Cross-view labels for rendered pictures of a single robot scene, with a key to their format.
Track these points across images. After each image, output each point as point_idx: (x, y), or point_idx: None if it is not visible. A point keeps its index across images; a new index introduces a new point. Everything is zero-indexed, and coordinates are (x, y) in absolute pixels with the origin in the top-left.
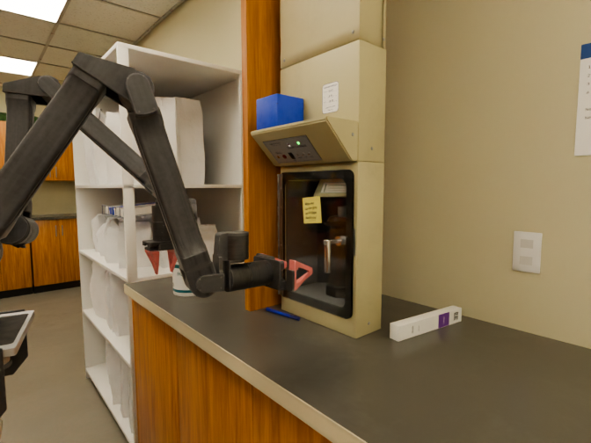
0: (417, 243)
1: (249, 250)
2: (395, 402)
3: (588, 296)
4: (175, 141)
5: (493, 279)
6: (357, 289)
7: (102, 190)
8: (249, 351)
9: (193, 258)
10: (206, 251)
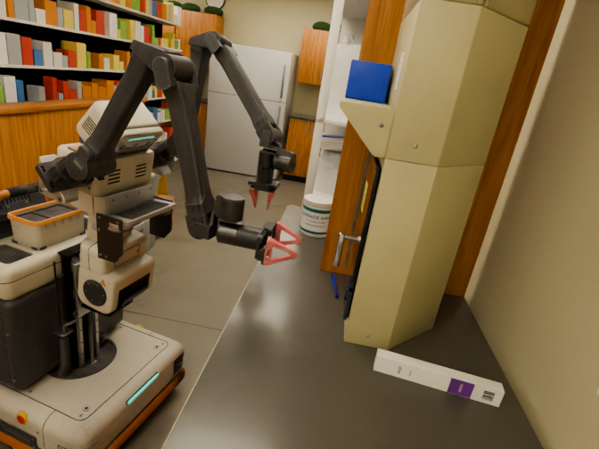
0: (531, 287)
1: (330, 214)
2: (257, 399)
3: None
4: None
5: (575, 389)
6: (356, 296)
7: None
8: (256, 297)
9: (191, 207)
10: (201, 205)
